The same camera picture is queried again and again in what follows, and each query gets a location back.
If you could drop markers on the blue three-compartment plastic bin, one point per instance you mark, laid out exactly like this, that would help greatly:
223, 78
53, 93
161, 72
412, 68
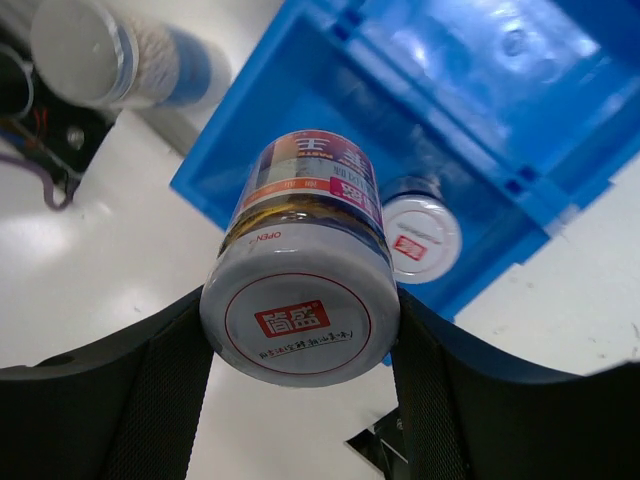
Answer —
515, 114

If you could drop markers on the sauce jar white lid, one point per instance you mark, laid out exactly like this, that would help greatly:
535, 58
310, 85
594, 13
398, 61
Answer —
424, 237
302, 293

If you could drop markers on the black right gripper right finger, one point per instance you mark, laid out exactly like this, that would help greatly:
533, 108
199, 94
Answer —
472, 411

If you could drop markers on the white bead jar near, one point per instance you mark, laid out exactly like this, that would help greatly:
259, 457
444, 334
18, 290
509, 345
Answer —
94, 56

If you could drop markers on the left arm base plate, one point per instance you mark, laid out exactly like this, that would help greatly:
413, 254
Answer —
55, 138

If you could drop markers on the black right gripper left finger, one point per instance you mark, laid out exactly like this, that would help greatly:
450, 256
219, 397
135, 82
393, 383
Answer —
126, 406

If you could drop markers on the aluminium table edge rail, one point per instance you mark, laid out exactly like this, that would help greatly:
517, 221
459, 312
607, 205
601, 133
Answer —
178, 127

